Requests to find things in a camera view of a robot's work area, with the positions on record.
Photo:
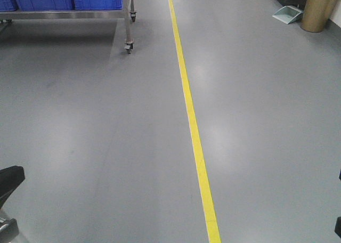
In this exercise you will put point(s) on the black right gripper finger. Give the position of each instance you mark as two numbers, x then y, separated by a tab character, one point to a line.
337	229

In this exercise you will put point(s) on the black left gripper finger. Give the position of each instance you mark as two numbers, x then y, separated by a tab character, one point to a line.
11	178
9	229

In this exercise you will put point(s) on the far left blue bin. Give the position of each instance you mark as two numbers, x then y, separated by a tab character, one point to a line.
8	5

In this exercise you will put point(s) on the pale green dustpan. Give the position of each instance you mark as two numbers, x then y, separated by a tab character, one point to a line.
288	14

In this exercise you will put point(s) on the beige cylindrical bin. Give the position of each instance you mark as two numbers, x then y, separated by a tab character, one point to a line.
316	14

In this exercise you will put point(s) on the stainless steel shelf frame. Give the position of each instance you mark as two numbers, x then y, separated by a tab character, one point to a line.
128	13

